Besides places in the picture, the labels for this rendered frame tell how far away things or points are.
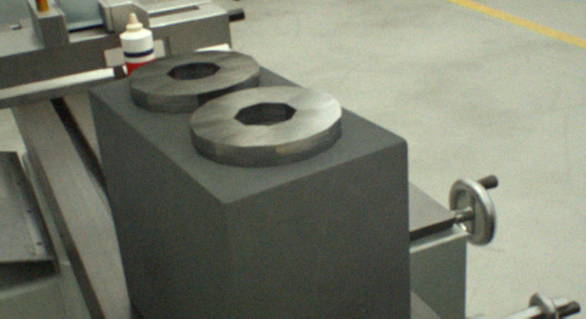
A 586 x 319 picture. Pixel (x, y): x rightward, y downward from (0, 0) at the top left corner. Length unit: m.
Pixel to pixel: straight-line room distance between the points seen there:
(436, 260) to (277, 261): 0.72
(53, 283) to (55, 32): 0.36
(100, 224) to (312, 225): 0.39
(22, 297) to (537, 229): 1.88
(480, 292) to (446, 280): 1.10
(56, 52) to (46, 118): 0.11
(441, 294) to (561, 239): 1.37
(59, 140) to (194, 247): 0.55
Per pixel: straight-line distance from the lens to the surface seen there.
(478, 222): 1.35
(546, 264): 2.41
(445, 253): 1.15
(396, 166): 0.46
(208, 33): 1.19
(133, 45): 1.07
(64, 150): 0.98
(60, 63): 1.15
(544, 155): 3.03
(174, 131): 0.50
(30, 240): 0.95
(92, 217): 0.81
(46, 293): 0.95
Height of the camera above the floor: 1.32
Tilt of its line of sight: 26 degrees down
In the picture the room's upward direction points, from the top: 5 degrees counter-clockwise
